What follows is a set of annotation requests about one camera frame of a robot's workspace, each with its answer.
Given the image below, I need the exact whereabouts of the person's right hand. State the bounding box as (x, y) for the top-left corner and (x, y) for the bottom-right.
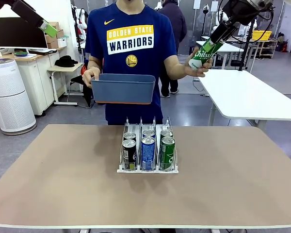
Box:
(81, 67), (102, 89)

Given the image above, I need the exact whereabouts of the black hat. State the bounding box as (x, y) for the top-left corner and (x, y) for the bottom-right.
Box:
(54, 55), (79, 68)

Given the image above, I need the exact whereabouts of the black chair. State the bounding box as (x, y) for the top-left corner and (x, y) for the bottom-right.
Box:
(69, 60), (94, 109)

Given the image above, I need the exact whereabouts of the white desk cabinet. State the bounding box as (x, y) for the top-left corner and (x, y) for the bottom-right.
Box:
(0, 47), (68, 116)

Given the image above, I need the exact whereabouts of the person's left hand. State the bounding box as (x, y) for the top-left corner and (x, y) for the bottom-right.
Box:
(184, 57), (213, 78)

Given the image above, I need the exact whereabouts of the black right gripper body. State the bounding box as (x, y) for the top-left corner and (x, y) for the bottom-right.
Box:
(210, 21), (241, 45)

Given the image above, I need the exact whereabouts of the clear white can dispenser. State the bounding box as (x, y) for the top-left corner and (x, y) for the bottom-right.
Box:
(116, 116), (179, 174)

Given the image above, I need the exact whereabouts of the black tripod stand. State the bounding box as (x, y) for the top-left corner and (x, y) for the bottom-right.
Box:
(237, 19), (257, 71)

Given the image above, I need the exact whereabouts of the person's left forearm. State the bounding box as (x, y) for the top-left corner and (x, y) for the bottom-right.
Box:
(163, 55), (192, 81)

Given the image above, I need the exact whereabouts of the blue-grey plastic bin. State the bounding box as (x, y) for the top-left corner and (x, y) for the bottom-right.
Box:
(91, 73), (156, 105)

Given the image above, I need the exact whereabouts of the person in blue shirt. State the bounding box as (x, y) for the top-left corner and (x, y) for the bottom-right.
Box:
(84, 0), (179, 126)

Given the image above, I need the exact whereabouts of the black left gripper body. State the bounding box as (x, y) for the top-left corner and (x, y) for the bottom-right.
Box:
(0, 0), (36, 20)

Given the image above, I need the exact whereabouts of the yellow crate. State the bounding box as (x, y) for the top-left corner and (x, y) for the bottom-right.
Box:
(252, 30), (273, 41)

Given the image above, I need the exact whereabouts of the black computer monitor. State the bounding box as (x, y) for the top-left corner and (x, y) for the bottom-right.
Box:
(0, 17), (49, 49)

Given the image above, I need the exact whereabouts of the black Pepsi can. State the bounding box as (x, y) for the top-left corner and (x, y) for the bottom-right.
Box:
(123, 132), (137, 143)
(122, 139), (137, 170)

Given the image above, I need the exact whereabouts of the person in dark jacket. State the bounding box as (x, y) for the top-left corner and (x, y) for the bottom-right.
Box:
(157, 0), (188, 99)

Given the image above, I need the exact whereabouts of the white air purifier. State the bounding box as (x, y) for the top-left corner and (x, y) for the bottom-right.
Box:
(0, 58), (37, 136)

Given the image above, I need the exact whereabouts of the large white table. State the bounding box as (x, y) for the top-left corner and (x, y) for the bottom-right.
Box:
(198, 69), (291, 129)

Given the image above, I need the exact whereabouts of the wooden shelf cart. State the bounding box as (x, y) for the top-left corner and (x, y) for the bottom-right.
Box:
(256, 38), (279, 59)

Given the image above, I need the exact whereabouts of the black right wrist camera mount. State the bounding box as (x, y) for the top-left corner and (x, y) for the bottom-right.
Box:
(222, 0), (258, 25)

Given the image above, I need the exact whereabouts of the small white side table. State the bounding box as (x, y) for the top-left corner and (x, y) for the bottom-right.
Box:
(47, 62), (84, 107)

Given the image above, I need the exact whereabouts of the distant white table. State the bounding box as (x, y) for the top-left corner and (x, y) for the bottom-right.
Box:
(196, 40), (245, 71)

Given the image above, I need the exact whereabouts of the brown cardboard box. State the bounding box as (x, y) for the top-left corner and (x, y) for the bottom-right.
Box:
(48, 21), (65, 39)
(45, 33), (59, 49)

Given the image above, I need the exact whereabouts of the person's right forearm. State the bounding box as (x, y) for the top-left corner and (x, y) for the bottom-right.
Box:
(87, 54), (105, 71)

